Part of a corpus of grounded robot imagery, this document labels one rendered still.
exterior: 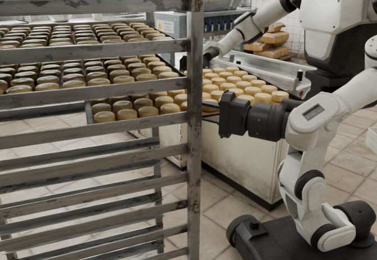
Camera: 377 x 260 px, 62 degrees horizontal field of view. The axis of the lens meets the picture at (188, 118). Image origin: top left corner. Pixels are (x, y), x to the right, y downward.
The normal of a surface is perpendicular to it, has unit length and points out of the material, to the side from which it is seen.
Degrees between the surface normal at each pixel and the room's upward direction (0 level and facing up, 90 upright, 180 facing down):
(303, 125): 41
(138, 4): 90
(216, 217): 0
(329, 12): 91
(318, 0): 91
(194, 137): 90
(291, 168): 75
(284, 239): 0
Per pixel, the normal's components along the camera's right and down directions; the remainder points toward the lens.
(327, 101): -0.27, -0.46
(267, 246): 0.00, -0.92
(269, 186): -0.79, 0.25
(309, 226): 0.34, 0.37
